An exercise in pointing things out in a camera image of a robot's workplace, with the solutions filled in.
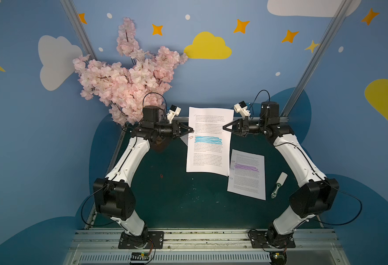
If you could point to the white handled tool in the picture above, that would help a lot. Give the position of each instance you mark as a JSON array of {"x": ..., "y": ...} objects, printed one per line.
[{"x": 279, "y": 183}]

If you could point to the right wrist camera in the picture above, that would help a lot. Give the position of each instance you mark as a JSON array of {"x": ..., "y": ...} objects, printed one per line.
[{"x": 242, "y": 109}]

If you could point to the right aluminium frame post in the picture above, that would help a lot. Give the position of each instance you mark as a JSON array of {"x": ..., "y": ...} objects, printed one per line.
[{"x": 328, "y": 36}]

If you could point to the left electronics board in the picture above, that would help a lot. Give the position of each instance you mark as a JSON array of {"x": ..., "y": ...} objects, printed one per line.
[{"x": 139, "y": 258}]

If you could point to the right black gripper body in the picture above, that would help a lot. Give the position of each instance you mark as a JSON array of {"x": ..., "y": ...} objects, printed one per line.
[{"x": 241, "y": 126}]

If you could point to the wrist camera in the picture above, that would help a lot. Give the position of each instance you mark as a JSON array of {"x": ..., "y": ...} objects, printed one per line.
[
  {"x": 173, "y": 112},
  {"x": 242, "y": 109}
]

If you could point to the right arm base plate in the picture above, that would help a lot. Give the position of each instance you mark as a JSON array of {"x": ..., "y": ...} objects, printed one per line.
[{"x": 270, "y": 239}]

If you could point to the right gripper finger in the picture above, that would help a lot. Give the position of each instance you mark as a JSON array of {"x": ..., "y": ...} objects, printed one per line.
[
  {"x": 235, "y": 132},
  {"x": 233, "y": 125}
]

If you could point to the aluminium frame post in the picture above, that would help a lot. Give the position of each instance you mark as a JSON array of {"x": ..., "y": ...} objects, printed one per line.
[
  {"x": 73, "y": 16},
  {"x": 328, "y": 36}
]

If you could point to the document with purple highlight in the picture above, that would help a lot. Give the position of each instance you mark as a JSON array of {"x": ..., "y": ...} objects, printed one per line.
[{"x": 247, "y": 175}]

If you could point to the electronics board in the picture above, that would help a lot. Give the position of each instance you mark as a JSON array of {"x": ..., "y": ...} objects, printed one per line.
[
  {"x": 139, "y": 258},
  {"x": 278, "y": 258}
]

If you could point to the right electronics board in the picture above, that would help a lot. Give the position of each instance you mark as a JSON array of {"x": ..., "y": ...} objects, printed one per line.
[{"x": 278, "y": 258}]

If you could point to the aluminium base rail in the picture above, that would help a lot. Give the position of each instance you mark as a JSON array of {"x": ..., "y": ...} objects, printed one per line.
[{"x": 206, "y": 246}]

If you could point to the left aluminium frame post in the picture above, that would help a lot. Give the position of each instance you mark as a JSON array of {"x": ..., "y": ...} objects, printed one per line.
[{"x": 73, "y": 16}]

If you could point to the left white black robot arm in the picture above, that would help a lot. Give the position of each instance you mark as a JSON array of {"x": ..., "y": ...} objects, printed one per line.
[{"x": 113, "y": 195}]

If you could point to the document with pink highlight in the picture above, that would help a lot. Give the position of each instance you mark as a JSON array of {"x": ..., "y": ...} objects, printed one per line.
[{"x": 184, "y": 139}]

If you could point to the pink cherry blossom tree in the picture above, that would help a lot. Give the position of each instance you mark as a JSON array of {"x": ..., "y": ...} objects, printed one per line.
[{"x": 127, "y": 90}]

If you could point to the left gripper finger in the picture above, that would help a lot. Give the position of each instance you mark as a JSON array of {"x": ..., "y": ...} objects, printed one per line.
[
  {"x": 184, "y": 127},
  {"x": 184, "y": 132}
]

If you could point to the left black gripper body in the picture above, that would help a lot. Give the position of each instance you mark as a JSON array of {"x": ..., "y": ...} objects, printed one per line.
[{"x": 176, "y": 130}]

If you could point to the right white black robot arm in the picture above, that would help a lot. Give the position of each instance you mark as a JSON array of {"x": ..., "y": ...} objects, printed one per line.
[{"x": 316, "y": 193}]

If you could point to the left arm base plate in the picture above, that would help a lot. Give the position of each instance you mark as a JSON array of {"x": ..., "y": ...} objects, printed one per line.
[{"x": 150, "y": 239}]

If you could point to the document with blue highlight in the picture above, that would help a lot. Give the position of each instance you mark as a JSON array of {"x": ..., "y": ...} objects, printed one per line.
[{"x": 209, "y": 150}]

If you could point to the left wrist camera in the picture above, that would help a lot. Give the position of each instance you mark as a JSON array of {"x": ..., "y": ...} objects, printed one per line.
[{"x": 173, "y": 112}]

